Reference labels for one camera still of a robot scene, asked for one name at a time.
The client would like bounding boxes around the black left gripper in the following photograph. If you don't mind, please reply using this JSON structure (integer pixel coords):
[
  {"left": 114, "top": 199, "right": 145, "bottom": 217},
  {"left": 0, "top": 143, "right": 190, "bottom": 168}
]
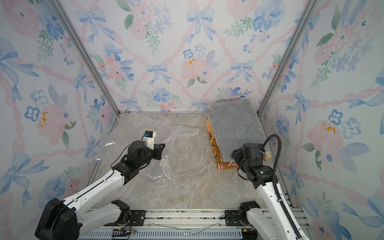
[{"left": 138, "top": 143, "right": 166, "bottom": 169}]

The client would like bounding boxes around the orange cartoon print blanket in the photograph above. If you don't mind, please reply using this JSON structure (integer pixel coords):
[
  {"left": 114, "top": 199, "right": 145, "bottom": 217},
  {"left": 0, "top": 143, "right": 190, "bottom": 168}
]
[{"left": 206, "top": 118, "right": 238, "bottom": 170}]

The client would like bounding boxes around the clear plastic vacuum bag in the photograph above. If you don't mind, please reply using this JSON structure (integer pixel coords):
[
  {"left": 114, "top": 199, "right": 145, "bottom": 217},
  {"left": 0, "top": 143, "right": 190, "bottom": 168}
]
[{"left": 88, "top": 112, "right": 205, "bottom": 185}]

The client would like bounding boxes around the grey fleece blanket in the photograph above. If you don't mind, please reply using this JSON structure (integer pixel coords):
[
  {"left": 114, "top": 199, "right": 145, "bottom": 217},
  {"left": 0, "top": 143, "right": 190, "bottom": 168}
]
[{"left": 209, "top": 99, "right": 266, "bottom": 162}]

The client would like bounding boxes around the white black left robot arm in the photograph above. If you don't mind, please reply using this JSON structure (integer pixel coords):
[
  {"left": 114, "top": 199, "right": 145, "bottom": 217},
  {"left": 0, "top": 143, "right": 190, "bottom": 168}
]
[{"left": 35, "top": 140, "right": 166, "bottom": 240}]

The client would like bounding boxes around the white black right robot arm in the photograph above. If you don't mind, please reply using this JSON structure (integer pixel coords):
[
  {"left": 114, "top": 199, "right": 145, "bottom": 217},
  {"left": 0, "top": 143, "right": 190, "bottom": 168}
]
[{"left": 223, "top": 143, "right": 309, "bottom": 240}]

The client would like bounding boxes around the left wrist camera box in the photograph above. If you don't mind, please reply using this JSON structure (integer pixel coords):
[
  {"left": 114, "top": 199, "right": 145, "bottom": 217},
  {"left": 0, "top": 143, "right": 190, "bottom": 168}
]
[{"left": 142, "top": 131, "right": 156, "bottom": 150}]

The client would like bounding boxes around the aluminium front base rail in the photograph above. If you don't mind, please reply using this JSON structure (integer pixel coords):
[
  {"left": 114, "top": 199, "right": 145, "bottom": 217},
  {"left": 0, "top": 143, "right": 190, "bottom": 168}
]
[{"left": 56, "top": 208, "right": 316, "bottom": 240}]

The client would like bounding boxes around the right rear aluminium corner post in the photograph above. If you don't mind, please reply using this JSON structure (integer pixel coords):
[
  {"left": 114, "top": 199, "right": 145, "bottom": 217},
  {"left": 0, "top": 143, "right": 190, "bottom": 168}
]
[{"left": 258, "top": 0, "right": 318, "bottom": 117}]

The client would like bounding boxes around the aluminium corner post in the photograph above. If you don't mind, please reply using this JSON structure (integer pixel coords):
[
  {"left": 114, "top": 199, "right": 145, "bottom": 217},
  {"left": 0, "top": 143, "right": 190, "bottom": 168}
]
[
  {"left": 258, "top": 0, "right": 318, "bottom": 117},
  {"left": 48, "top": 0, "right": 120, "bottom": 116}
]

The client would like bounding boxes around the left rear aluminium corner post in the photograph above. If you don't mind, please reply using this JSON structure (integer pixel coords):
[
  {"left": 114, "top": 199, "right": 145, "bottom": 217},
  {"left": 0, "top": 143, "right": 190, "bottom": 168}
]
[{"left": 48, "top": 0, "right": 120, "bottom": 116}]

